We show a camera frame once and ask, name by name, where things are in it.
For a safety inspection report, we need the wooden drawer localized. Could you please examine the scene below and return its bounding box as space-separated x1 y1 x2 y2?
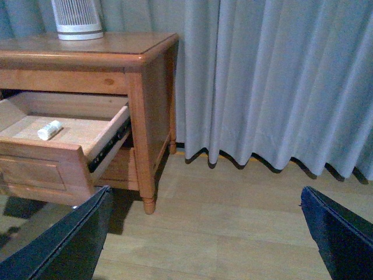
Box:
98 147 139 191
1 92 131 205

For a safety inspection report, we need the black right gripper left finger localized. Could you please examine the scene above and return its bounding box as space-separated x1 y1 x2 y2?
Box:
1 186 112 279

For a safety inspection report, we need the wooden nightstand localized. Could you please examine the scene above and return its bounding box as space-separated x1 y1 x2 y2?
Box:
1 33 178 214

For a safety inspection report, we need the white medicine bottle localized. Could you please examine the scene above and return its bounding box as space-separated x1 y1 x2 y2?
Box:
37 120 62 141

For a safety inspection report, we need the grey curtain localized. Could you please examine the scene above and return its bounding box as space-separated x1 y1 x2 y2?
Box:
96 1 372 180

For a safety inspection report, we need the white air purifier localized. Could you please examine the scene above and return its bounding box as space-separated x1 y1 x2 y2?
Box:
51 0 104 41

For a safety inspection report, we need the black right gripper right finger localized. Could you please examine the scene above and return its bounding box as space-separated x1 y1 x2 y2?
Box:
301 187 372 279

